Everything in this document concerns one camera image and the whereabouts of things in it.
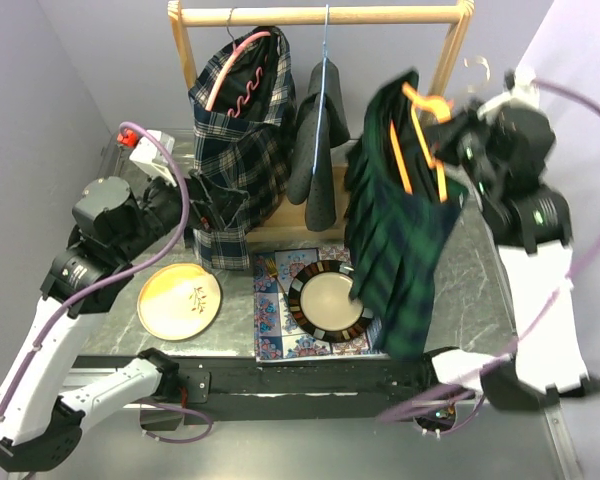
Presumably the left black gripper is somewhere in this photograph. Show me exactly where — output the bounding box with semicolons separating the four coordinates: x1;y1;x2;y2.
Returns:
117;160;249;262

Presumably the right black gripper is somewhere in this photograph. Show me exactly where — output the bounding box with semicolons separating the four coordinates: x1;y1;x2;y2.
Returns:
423;99;502;201

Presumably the orange clothes hanger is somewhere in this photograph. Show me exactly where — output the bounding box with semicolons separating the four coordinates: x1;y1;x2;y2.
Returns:
388;55;491;204

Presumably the green plaid skirt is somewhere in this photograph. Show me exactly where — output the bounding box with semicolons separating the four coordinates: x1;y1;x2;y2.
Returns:
344;68;469;361

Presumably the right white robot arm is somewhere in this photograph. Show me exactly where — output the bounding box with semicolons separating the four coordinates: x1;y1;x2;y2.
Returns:
417;101;600;411

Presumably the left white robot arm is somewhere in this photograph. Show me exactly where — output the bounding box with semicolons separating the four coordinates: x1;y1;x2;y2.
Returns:
0;173;246;475

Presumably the navy beige plaid skirt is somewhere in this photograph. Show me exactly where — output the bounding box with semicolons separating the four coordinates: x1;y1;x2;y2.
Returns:
185;26;296;270

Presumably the pink clothes hanger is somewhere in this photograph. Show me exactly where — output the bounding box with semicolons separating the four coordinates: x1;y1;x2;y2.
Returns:
205;27;272;118

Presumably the wooden clothes rack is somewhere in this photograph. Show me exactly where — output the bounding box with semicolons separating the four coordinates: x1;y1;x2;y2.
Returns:
167;0;476;245

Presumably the gold fork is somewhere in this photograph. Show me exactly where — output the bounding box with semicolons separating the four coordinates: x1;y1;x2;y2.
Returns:
265;258;287;297

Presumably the cream floral plate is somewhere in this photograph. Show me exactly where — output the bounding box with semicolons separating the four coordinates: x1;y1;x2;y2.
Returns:
136;263;222;341

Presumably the clear plastic bin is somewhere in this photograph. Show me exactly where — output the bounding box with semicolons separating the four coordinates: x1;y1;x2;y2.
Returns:
77;128;201;247

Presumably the grey dotted garment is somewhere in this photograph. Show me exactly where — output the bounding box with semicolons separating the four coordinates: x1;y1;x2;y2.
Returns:
287;59;350;232

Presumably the dark rimmed beige plate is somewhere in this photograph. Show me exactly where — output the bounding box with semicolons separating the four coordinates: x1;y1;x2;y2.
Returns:
287;260;374;343

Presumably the patterned placemat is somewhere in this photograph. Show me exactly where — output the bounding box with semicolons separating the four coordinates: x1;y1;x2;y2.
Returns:
254;244;384;363

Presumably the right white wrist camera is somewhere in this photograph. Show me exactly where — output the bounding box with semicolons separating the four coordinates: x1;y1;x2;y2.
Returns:
477;66;540;122

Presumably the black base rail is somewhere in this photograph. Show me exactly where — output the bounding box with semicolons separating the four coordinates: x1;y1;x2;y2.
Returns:
74;352;486;432

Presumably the blue wire hanger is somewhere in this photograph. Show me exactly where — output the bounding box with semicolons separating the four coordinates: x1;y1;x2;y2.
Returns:
311;4;330;175

